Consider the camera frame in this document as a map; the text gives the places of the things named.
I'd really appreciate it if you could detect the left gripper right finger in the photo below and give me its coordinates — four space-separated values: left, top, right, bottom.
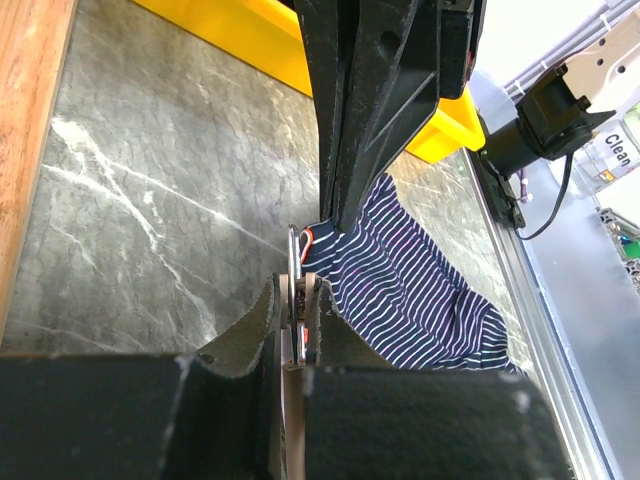
303 280 570 479

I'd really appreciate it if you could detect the striped navy underwear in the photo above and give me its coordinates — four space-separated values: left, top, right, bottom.
300 174 523 375

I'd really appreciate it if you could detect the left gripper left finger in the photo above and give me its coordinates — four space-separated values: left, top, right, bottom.
1 278 282 479

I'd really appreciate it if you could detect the wooden drying rack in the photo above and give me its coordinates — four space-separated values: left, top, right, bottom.
1 1 76 325

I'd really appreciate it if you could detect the yellow plastic tray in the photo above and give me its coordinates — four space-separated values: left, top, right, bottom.
130 0 487 165

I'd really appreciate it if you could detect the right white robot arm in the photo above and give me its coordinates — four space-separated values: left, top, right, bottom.
294 1 639 231

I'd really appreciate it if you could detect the wooden clip hanger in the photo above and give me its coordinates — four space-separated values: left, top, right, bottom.
276 224 317 479

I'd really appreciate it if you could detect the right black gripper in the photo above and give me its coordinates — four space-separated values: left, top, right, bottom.
294 0 487 232

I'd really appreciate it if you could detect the aluminium mounting rail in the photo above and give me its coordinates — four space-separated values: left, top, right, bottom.
470 1 639 479

